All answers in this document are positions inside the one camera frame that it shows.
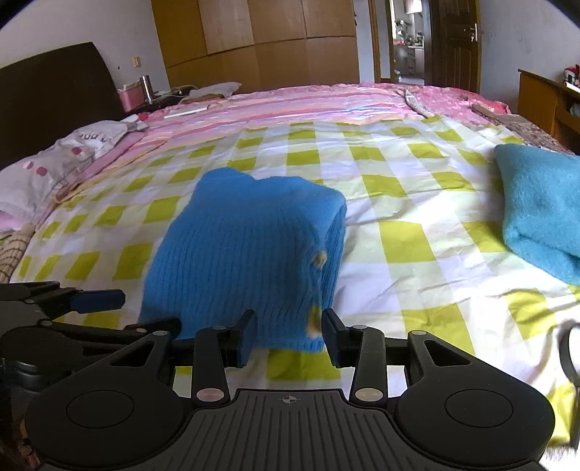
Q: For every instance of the dark brown door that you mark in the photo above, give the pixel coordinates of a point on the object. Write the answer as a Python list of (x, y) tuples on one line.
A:
[(453, 40)]

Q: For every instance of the teal fuzzy folded blanket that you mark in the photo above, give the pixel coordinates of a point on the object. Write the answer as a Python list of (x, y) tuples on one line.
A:
[(539, 208)]

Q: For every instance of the brown patterned cloth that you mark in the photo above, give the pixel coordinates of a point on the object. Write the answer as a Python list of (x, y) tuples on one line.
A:
[(521, 124)]

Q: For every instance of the brown checked woven mat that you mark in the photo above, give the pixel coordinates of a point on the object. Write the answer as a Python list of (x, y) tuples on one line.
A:
[(13, 253)]

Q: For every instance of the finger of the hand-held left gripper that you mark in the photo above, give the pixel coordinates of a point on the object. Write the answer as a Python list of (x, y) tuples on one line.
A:
[(90, 337), (99, 300)]

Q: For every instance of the green checked bedsheet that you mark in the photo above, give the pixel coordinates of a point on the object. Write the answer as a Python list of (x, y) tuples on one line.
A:
[(430, 253)]

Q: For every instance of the wooden wardrobe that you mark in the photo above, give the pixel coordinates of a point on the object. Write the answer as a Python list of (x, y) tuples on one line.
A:
[(272, 31)]

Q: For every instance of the dark wooden headboard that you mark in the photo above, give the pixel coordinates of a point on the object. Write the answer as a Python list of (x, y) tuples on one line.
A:
[(50, 90)]

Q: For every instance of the wooden desk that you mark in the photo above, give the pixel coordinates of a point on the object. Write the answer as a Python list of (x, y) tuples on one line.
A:
[(539, 104)]

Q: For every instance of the pink striped quilt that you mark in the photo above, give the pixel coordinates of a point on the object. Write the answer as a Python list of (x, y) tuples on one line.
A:
[(294, 102)]

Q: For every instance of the grey heart print pillow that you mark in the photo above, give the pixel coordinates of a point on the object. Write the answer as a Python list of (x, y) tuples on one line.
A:
[(54, 163)]

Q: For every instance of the red and white toy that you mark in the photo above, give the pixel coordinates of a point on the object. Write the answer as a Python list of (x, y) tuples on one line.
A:
[(572, 76)]

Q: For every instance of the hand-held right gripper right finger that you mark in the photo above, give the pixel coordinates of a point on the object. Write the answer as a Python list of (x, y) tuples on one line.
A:
[(333, 339)]

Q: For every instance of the pink storage box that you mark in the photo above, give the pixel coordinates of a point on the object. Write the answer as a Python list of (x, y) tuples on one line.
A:
[(129, 98)]

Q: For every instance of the metal thermos bottle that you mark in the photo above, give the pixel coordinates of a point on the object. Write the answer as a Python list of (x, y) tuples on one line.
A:
[(145, 86)]

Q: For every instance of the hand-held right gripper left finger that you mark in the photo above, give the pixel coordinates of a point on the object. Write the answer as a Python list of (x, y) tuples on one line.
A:
[(246, 339)]

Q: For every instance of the blue striped knit sweater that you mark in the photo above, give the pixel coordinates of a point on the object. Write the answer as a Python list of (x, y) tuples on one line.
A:
[(244, 244)]

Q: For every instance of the floral cloth strip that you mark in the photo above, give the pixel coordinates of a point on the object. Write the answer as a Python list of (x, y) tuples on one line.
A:
[(417, 103)]

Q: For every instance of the grey cloth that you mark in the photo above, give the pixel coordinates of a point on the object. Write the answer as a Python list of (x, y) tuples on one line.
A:
[(215, 90)]

